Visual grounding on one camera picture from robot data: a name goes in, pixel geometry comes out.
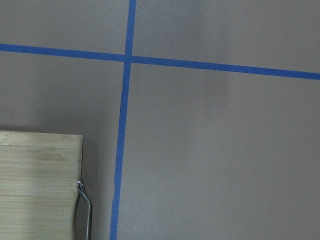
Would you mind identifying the wooden cutting board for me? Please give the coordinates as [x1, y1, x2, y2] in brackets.
[0, 130, 86, 240]

